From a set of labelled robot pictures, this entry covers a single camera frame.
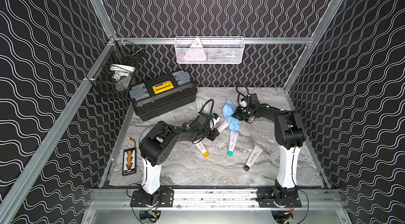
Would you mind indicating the black toolbox yellow latch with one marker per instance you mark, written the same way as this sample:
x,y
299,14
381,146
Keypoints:
x,y
163,94

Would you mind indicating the white tube teal cap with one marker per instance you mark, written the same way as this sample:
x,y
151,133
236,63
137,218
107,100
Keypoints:
x,y
232,143

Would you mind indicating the white tube pink cap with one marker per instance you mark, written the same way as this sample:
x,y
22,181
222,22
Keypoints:
x,y
222,126

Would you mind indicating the white tube dark blue cap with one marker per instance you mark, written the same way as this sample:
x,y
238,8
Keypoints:
x,y
256,152

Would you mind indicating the black battery pack card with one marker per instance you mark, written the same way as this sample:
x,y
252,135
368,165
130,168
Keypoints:
x,y
130,159

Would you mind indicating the white tube black cap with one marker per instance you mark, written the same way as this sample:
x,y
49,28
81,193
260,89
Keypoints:
x,y
199,104

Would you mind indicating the white tube orange cap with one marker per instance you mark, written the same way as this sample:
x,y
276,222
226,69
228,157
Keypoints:
x,y
202,149

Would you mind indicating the pink triangle item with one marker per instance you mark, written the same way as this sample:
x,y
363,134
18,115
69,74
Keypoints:
x,y
195,52

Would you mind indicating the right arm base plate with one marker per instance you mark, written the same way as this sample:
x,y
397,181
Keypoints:
x,y
279,198

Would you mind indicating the black wire basket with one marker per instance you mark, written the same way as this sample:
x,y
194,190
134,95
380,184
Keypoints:
x,y
117,73

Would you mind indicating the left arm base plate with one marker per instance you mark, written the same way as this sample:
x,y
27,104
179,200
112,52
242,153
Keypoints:
x,y
161,198

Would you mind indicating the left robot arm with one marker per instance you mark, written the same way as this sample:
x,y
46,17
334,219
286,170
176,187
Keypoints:
x,y
157,145

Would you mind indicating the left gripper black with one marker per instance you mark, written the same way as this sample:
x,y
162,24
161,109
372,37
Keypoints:
x,y
211,132

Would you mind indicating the clear wall basket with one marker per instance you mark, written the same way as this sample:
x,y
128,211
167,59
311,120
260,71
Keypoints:
x,y
219,50

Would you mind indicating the blue microfiber cloth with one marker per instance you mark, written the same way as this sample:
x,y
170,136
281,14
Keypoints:
x,y
228,111

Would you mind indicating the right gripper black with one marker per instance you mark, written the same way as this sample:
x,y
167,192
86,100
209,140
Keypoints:
x,y
237,113

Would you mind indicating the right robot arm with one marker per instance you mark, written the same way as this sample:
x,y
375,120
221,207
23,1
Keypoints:
x,y
289,134

